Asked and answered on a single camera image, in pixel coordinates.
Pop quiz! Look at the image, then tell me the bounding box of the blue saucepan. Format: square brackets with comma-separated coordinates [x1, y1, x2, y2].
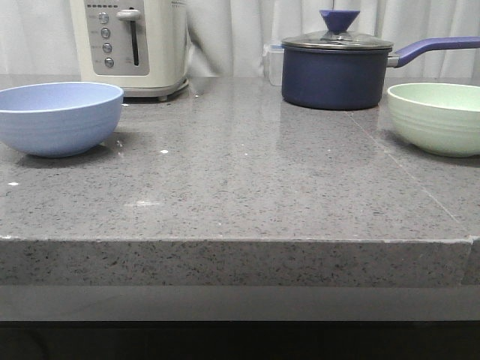
[281, 36, 479, 110]

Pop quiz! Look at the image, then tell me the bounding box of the cream toaster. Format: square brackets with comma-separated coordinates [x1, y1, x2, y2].
[70, 0, 188, 101]

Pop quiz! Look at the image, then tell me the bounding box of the blue bowl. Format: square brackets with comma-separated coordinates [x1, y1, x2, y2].
[1, 82, 124, 158]

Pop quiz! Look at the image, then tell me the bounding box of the white curtain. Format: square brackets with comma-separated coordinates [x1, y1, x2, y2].
[1, 1, 479, 77]

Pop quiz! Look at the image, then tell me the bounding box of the clear plastic container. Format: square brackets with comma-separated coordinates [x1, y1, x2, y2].
[262, 43, 284, 86]

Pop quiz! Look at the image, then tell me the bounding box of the green bowl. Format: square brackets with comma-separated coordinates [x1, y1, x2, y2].
[387, 82, 479, 158]

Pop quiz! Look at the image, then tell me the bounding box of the glass pot lid blue knob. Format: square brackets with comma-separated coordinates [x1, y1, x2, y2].
[281, 10, 393, 50]

